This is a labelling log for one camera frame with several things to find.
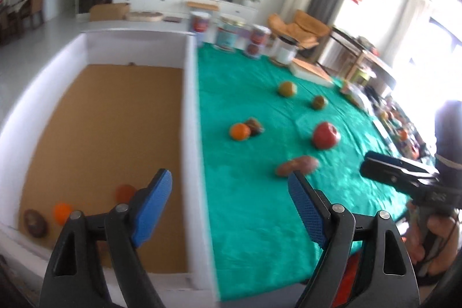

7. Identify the white brown label canister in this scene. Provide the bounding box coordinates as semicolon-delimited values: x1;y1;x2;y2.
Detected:
245;24;271;59

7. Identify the red plastic item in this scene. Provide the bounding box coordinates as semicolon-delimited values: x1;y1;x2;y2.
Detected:
332;250;362;308

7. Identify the white television cabinet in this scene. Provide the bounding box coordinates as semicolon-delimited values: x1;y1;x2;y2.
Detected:
112;0;259;22

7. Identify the person's right hand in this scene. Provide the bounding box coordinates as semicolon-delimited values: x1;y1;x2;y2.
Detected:
406;201;461;278

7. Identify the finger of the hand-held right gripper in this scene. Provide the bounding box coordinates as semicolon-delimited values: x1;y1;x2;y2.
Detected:
364;151;440;174
360;161;439;194

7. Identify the purple sweet potato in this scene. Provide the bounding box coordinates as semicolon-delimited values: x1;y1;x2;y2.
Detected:
275;156;320;177

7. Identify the brown cardboard carton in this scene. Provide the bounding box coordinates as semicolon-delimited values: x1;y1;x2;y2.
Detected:
89;3;130;22

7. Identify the green tablecloth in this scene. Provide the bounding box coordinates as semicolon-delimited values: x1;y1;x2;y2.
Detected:
195;41;412;302

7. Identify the pile of small items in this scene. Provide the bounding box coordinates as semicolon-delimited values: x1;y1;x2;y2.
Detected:
339;75;435;164

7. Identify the white cardboard box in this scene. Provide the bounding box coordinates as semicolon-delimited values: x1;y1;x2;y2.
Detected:
0;28;219;301

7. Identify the reddish orange mandarin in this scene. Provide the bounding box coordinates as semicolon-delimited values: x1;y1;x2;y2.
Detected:
115;184;138;205

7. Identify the red apple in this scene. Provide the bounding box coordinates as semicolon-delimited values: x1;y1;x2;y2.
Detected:
312;122;341;150

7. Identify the teal glass jar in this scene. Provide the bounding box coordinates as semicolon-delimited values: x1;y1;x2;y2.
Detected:
214;15;248;52

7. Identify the orange lounge chair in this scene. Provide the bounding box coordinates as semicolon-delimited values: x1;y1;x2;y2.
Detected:
268;10;332;51

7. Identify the beige oval pet bed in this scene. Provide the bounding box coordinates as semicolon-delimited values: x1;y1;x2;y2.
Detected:
125;10;164;23

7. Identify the red label tin can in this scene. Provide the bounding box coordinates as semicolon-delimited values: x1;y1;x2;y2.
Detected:
190;11;211;43

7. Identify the dark passion fruit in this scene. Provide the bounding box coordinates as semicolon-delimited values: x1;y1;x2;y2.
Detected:
245;117;264;137
23;209;48;238

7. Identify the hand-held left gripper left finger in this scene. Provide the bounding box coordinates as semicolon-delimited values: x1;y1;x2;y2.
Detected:
41;169;173;308

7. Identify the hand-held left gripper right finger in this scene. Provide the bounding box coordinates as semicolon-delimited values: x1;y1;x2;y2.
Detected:
288;171;421;308

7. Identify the wooden hairpin-leg bench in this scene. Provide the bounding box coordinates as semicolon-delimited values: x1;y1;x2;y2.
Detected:
187;1;221;11

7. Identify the wooden dining set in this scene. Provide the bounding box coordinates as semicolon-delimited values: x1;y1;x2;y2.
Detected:
0;0;46;45

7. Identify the clear jar with black lid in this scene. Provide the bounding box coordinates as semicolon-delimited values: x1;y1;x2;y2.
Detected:
271;35;299;65

